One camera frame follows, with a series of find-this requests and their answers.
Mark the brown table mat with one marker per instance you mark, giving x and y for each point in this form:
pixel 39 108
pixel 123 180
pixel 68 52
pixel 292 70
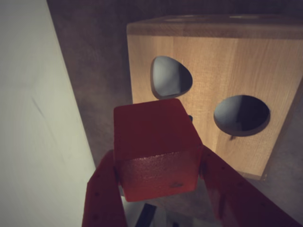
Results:
pixel 94 59

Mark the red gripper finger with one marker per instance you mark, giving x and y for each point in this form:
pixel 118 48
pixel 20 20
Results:
pixel 101 194
pixel 236 196

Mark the wooden shape sorter box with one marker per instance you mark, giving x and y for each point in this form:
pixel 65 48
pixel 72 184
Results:
pixel 225 59

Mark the red cube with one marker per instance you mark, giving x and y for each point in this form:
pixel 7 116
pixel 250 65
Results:
pixel 154 146

